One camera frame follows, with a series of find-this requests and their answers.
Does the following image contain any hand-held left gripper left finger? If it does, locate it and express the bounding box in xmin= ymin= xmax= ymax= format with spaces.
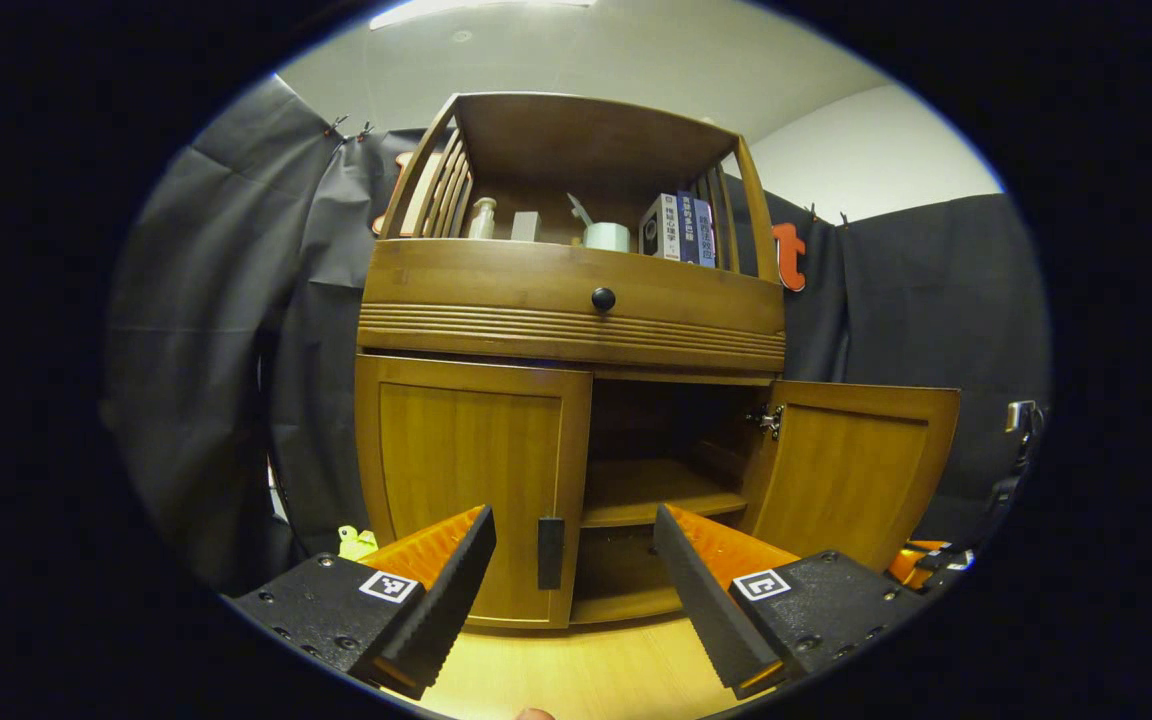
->
xmin=226 ymin=505 xmax=497 ymax=701

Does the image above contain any black backdrop cloth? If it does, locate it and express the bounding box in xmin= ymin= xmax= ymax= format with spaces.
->
xmin=101 ymin=72 xmax=1052 ymax=601

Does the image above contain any wooden double-door shoe cabinet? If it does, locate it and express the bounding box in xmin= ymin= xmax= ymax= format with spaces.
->
xmin=354 ymin=92 xmax=789 ymax=631

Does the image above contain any ceiling light panel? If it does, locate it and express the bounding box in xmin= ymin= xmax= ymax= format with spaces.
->
xmin=368 ymin=0 xmax=597 ymax=29

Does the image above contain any wooden shoe cabinet door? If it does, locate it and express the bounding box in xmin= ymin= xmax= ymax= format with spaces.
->
xmin=739 ymin=378 xmax=962 ymax=573
xmin=354 ymin=353 xmax=594 ymax=631

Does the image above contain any wooden cabinet shelf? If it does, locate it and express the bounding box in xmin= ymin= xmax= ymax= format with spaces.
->
xmin=581 ymin=458 xmax=749 ymax=529

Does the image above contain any light purple book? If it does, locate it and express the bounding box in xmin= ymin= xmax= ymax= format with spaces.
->
xmin=693 ymin=197 xmax=717 ymax=268

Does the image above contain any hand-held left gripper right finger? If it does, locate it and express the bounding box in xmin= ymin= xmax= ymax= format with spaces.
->
xmin=653 ymin=505 xmax=927 ymax=701

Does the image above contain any black door handle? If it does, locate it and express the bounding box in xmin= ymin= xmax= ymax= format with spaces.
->
xmin=537 ymin=516 xmax=566 ymax=591

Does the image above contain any wooden cabinet drawer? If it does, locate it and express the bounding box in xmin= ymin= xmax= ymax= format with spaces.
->
xmin=356 ymin=238 xmax=787 ymax=373

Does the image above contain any white book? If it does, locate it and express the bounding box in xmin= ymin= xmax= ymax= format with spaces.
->
xmin=639 ymin=193 xmax=682 ymax=262

